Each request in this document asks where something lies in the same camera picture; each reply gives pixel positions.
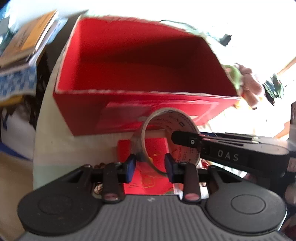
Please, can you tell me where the pink and green plush toy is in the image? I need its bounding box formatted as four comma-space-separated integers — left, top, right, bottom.
223, 63, 266, 109

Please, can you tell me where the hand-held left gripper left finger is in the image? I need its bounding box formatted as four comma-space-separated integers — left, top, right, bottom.
79, 154, 137, 205

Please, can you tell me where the yellow book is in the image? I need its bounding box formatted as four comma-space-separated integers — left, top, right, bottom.
0, 9, 59, 69

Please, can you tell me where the large red cardboard box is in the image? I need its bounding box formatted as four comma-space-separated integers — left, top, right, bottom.
53, 14, 242, 137

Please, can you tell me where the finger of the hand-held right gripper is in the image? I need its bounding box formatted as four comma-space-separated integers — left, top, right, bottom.
171, 130, 204, 149

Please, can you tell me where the dark green object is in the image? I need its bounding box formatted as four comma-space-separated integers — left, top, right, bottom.
262, 74, 285, 106

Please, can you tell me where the printed clear tape roll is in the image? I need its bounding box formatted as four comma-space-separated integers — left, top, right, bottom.
131, 107, 201, 175

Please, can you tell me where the small red gold-printed box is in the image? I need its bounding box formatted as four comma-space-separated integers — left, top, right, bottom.
117, 137, 179, 196

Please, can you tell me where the black power adapter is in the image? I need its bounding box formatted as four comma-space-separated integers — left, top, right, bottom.
219, 34, 233, 46

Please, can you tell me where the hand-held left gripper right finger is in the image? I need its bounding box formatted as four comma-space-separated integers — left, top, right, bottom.
164, 153, 223, 205

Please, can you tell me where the blue patterned cloth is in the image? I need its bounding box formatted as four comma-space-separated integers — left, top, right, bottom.
0, 62, 38, 100

